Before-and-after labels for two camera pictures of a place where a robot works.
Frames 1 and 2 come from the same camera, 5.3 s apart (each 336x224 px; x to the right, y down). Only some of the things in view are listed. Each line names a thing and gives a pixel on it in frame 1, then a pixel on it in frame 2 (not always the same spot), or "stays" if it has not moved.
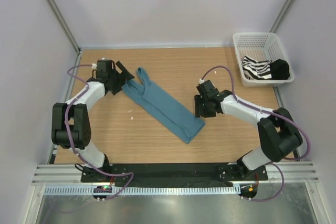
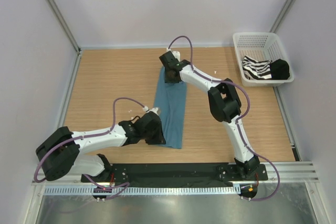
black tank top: x=280 y=70 stays
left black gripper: x=124 y=77 to x=159 y=139
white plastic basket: x=262 y=46 stays
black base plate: x=172 y=174 stays
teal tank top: x=180 y=121 to x=170 y=100
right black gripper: x=199 y=112 to x=168 y=80
